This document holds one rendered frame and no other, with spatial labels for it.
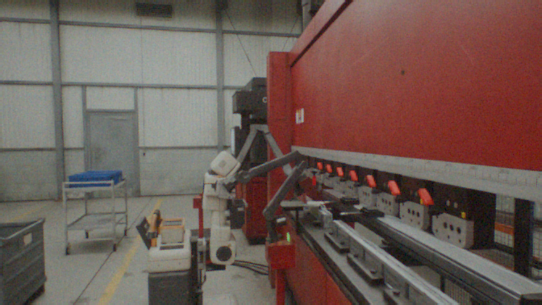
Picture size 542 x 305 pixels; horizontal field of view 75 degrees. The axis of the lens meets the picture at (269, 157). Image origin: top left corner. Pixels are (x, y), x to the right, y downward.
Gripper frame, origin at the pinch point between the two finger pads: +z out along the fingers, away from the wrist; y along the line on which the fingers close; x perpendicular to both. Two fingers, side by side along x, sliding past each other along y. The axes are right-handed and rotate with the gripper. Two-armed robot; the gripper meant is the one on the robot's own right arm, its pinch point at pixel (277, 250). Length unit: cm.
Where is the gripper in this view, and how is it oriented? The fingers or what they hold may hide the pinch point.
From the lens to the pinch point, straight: 229.5
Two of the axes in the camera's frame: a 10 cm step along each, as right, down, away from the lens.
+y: 9.5, -2.6, 1.8
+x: -2.0, -0.5, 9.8
